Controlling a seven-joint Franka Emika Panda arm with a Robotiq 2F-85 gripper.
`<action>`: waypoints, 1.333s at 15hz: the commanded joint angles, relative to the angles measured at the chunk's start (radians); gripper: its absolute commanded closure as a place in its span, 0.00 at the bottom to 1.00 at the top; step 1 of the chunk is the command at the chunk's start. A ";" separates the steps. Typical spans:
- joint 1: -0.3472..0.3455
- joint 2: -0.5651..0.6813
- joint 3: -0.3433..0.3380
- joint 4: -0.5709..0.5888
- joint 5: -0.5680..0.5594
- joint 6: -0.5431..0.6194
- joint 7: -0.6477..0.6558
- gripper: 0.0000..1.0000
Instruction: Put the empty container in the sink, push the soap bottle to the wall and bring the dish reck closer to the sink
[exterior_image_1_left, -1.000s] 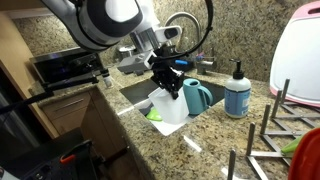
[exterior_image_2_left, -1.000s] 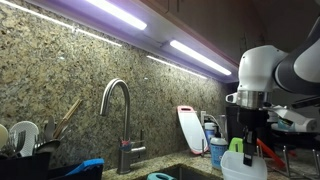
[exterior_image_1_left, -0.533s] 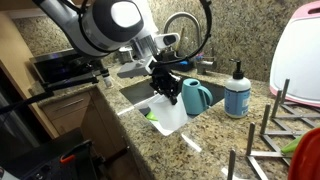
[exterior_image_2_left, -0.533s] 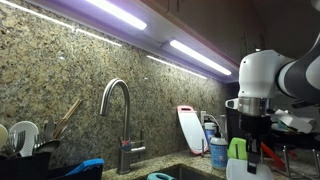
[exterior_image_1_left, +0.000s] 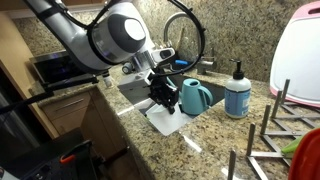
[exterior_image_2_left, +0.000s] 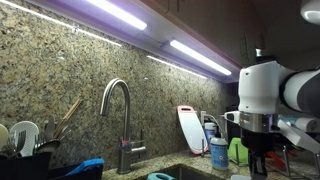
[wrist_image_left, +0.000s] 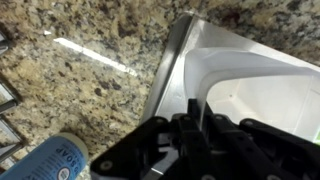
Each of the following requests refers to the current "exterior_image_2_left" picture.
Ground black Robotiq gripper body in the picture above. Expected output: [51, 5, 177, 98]
[240, 129, 278, 161]

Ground soap bottle with blue label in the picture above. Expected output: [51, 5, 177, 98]
[209, 125, 230, 171]

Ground steel dish rack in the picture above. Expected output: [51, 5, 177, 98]
[200, 138, 320, 178]

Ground bottle with dark blue label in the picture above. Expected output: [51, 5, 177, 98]
[203, 121, 218, 148]

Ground stainless steel sink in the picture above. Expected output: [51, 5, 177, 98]
[133, 164, 228, 180]

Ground green plastic plate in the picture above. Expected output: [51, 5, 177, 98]
[227, 137, 249, 164]

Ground blue white paper roll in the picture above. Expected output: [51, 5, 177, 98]
[278, 114, 318, 133]

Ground white cutting board pink rim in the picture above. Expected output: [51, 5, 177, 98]
[176, 105, 210, 156]

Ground dark range hood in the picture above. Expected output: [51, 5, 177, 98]
[254, 48, 278, 63]

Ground teal watering can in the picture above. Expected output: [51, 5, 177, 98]
[146, 172, 176, 180]

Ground white under-cabinet light bar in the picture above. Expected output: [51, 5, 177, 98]
[84, 0, 148, 31]
[169, 39, 233, 77]

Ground red blue faucet band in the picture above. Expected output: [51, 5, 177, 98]
[119, 139, 132, 153]

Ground steel gooseneck faucet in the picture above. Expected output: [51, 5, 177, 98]
[99, 78, 148, 175]

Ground blue cloth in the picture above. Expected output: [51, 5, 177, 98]
[64, 158, 105, 177]

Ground wooden utensil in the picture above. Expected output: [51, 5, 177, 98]
[52, 98, 82, 140]

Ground grey serving spoon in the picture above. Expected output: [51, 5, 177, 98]
[34, 139, 62, 155]

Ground steel spoon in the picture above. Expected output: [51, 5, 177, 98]
[43, 114, 56, 141]

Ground white slotted spoon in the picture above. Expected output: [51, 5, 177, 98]
[8, 120, 40, 158]

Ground black utensil caddy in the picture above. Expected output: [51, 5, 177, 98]
[0, 152, 104, 180]

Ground cream round spatula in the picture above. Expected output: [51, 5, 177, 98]
[0, 124, 8, 151]

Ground white charger cable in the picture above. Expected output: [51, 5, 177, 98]
[206, 114, 224, 134]

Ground white wall charger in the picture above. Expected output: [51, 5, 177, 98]
[199, 110, 209, 126]

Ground wooden wall cabinet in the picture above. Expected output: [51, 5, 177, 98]
[24, 0, 268, 84]

